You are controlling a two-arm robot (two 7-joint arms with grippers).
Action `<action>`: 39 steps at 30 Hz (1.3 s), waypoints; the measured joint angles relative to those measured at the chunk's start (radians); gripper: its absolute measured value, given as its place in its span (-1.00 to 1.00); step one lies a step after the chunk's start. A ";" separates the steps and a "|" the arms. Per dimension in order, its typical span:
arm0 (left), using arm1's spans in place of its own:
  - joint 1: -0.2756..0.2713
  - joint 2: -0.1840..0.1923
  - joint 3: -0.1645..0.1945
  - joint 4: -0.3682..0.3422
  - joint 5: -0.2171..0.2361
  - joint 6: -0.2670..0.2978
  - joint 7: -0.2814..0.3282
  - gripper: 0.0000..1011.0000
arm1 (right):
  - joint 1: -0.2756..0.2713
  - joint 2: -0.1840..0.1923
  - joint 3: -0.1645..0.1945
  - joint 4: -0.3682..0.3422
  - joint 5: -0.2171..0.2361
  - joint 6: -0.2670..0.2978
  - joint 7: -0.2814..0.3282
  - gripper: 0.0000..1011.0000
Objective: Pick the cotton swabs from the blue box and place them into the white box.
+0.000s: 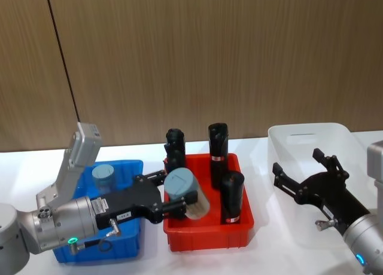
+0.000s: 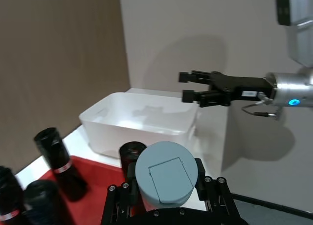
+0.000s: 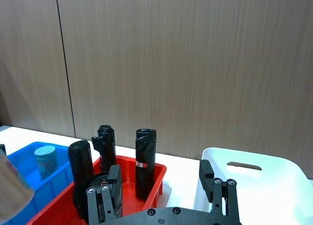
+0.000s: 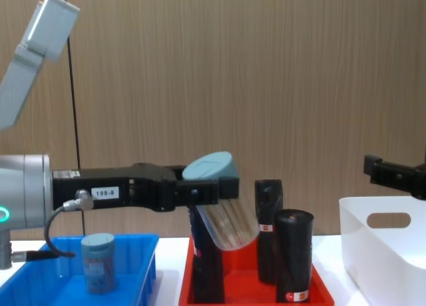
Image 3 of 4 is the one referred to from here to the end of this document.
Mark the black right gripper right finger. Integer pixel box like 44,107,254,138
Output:
199,159,241,221

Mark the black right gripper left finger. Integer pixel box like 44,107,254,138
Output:
86,164,123,225

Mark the red plastic bin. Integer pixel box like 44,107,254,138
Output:
25,154,167,225

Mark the black roll with red label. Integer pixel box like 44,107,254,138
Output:
135,129,157,201

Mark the black garbage bag roll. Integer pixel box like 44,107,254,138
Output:
67,139,95,195
91,124,116,173
72,171,123,224

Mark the blue plastic bin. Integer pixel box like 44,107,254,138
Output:
6,141,75,225

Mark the teal round jar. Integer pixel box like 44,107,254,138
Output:
34,146,59,181

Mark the beige cylindrical can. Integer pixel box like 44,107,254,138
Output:
0,144,35,223

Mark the white plastic basket with handle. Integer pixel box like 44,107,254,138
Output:
193,147,313,225

